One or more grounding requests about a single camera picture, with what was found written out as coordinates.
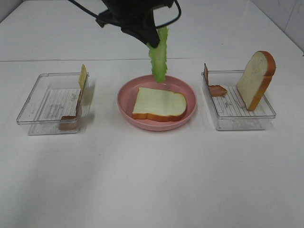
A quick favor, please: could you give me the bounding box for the upright bread slice right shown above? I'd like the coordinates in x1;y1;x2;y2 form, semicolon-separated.
236;51;276;111

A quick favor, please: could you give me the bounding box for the clear left plastic tray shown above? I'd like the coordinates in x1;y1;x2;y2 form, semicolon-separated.
16;72;92;135

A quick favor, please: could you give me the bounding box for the yellow cheese slice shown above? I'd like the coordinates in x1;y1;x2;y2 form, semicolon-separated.
78;64;88;91

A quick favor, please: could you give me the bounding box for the green lettuce leaf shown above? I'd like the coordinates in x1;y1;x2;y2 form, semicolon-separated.
147;27;169;83

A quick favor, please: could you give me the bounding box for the brown bacon strip tray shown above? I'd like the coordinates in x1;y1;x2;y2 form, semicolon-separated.
58;90;83;131

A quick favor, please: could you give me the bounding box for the bread slice with brown crust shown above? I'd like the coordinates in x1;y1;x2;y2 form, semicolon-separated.
132;87;187;122

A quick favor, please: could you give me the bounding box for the clear right plastic tray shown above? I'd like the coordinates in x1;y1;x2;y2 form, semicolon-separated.
201;70;276;131

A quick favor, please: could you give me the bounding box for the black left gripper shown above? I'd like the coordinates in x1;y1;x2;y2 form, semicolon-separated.
96;0;175;47

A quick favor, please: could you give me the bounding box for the clear plastic tray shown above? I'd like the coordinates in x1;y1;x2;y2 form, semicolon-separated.
16;72;92;135
201;70;276;131

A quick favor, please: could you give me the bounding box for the pink round plate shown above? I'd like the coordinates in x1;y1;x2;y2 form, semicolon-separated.
117;75;198;131

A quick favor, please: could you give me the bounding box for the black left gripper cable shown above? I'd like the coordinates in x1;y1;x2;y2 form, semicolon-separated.
68;0;182;29

